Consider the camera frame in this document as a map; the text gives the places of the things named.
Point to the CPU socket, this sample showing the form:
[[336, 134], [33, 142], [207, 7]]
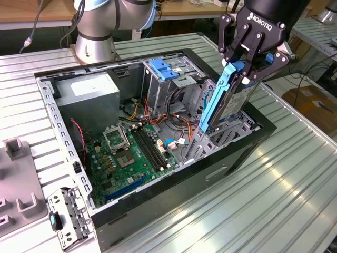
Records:
[[126, 159]]

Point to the perforated metal disk bay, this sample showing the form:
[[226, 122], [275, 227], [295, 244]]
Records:
[[204, 147]]

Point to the metal slot retention bracket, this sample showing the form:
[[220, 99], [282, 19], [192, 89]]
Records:
[[73, 210]]

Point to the black case rim clip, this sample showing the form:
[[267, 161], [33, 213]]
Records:
[[77, 167]]

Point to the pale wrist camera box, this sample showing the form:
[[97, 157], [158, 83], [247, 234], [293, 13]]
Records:
[[289, 51]]

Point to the white board connector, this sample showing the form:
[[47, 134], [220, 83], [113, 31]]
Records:
[[161, 147]]

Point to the blue plastic drive latch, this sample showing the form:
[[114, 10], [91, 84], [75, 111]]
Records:
[[163, 69]]

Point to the black open PC case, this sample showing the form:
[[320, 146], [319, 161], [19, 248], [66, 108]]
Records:
[[184, 200]]

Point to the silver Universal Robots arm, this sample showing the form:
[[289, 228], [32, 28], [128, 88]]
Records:
[[94, 26]]

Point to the black RAM slot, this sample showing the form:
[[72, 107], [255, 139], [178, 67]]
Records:
[[151, 147], [147, 149], [155, 146], [159, 145]]

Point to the teal plastic clip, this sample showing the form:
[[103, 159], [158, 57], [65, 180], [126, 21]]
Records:
[[54, 221]]

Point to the metal optical drive cage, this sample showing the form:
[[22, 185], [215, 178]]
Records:
[[155, 92]]

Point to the metal slat side table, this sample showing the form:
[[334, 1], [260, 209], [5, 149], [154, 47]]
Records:
[[318, 34]]

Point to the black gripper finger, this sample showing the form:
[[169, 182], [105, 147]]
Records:
[[276, 60], [225, 37]]

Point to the brown boxes under desk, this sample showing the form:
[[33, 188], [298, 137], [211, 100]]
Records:
[[302, 50]]

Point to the green motherboard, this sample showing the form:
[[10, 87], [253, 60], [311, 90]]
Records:
[[137, 166]]

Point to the grey parts rack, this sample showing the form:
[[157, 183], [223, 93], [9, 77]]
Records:
[[18, 179]]

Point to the blue expansion slot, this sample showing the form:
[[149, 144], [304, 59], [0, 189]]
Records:
[[126, 189]]

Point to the grey power supply unit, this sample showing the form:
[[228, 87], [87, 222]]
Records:
[[87, 105]]

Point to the wooden desk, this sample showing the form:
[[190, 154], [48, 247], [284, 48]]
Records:
[[15, 14]]

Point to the brown cardboard box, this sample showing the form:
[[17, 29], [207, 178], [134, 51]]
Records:
[[310, 105]]

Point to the hard disk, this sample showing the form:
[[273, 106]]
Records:
[[238, 102]]

